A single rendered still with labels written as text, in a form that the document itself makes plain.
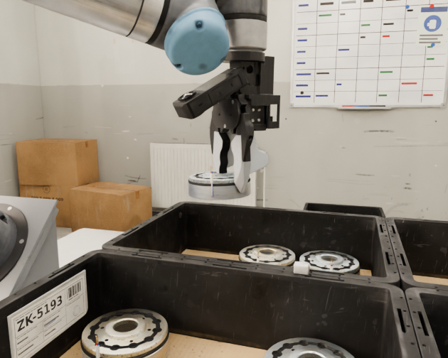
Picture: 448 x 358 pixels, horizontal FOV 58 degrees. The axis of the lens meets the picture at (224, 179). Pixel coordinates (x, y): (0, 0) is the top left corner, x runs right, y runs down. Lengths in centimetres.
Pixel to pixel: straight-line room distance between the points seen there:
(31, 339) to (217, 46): 38
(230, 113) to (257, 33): 12
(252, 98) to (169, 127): 327
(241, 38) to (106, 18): 22
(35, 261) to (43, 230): 6
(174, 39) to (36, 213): 47
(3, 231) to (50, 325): 30
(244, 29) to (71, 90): 383
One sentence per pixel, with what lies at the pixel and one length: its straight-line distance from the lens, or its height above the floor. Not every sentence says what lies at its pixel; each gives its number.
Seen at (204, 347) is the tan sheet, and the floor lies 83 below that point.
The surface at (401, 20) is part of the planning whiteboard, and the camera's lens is 361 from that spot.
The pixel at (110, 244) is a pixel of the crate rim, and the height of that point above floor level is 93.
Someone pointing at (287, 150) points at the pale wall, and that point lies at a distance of 359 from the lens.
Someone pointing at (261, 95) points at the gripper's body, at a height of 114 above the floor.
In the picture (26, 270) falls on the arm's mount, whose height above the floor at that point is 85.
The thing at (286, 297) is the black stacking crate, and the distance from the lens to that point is 51.
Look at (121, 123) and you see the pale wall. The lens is 409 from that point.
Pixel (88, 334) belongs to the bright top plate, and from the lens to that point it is 54.
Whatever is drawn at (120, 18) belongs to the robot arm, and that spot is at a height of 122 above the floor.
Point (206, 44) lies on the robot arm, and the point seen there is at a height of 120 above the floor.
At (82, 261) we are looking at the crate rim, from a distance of 56.
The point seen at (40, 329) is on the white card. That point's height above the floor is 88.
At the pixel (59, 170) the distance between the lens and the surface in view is 399.
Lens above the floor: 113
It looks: 10 degrees down
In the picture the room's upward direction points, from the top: straight up
